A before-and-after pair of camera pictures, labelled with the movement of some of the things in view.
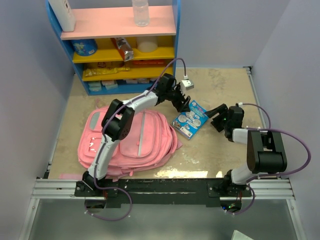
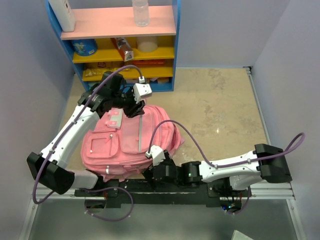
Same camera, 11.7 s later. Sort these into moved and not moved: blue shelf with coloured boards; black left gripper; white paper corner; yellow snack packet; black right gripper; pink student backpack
Moved: black left gripper; black right gripper
Not moved: pink student backpack; blue shelf with coloured boards; yellow snack packet; white paper corner
